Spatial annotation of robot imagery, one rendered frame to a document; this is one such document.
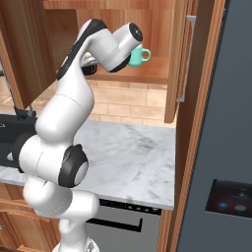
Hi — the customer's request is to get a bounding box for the wide wooden cabinet door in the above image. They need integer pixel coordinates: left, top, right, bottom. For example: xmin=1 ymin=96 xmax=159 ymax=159
xmin=0 ymin=0 xmax=57 ymax=110

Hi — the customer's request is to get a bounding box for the grey dishwasher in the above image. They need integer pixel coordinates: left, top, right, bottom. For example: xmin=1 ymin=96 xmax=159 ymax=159
xmin=85 ymin=198 xmax=162 ymax=252

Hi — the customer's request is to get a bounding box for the grey cabinet door handle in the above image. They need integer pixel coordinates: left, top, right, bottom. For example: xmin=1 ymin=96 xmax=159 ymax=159
xmin=175 ymin=15 xmax=198 ymax=103

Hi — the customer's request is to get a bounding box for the wooden drawer front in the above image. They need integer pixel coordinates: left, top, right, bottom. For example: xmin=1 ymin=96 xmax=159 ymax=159
xmin=0 ymin=182 xmax=34 ymax=215

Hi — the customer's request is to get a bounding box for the narrow wooden cabinet door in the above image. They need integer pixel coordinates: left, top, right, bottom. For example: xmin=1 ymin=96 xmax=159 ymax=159
xmin=163 ymin=0 xmax=199 ymax=125

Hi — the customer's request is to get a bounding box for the black dishwasher handle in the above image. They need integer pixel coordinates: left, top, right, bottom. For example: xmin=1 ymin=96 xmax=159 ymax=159
xmin=86 ymin=218 xmax=144 ymax=233

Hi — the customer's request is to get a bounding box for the teal mug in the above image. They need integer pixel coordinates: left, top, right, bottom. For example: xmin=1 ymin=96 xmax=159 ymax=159
xmin=127 ymin=43 xmax=153 ymax=68

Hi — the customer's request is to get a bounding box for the wooden wall cabinet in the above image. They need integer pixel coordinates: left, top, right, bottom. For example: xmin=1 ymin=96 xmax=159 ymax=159
xmin=42 ymin=0 xmax=185 ymax=86

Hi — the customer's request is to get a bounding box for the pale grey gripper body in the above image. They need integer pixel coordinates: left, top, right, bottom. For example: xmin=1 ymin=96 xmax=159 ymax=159
xmin=80 ymin=51 xmax=99 ymax=69

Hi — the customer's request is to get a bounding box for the wooden fridge side panel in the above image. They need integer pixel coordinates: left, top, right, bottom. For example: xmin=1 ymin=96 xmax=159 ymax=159
xmin=157 ymin=0 xmax=228 ymax=252

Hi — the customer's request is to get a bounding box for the dark grey fridge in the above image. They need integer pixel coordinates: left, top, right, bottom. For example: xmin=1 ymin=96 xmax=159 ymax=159
xmin=175 ymin=0 xmax=252 ymax=252

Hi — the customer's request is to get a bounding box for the wooden base cabinet door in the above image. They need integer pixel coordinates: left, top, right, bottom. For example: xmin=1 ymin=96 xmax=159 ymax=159
xmin=0 ymin=210 xmax=64 ymax=252

